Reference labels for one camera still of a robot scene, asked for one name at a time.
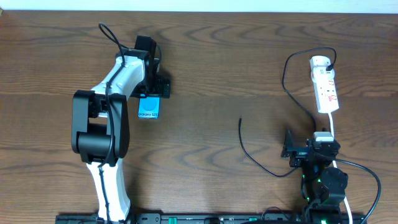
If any turquoise screen smartphone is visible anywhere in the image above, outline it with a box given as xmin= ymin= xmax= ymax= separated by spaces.
xmin=137 ymin=97 xmax=160 ymax=119

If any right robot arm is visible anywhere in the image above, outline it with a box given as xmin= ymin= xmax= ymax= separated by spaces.
xmin=280 ymin=130 xmax=348 ymax=223

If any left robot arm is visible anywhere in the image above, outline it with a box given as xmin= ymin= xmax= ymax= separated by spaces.
xmin=71 ymin=35 xmax=171 ymax=223

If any white charger plug adapter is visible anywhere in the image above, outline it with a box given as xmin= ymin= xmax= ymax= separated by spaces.
xmin=310 ymin=55 xmax=331 ymax=75

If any white power strip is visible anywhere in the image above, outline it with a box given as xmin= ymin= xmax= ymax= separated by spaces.
xmin=311 ymin=67 xmax=339 ymax=113

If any black charging cable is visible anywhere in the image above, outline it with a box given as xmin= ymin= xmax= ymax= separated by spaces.
xmin=238 ymin=47 xmax=337 ymax=179

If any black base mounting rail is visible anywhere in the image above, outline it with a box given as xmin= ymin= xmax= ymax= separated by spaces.
xmin=55 ymin=212 xmax=368 ymax=224

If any black right camera cable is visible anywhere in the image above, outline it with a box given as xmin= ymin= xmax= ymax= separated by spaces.
xmin=310 ymin=146 xmax=382 ymax=224

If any white power strip cord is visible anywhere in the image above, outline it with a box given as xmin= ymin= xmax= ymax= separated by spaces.
xmin=327 ymin=112 xmax=354 ymax=224

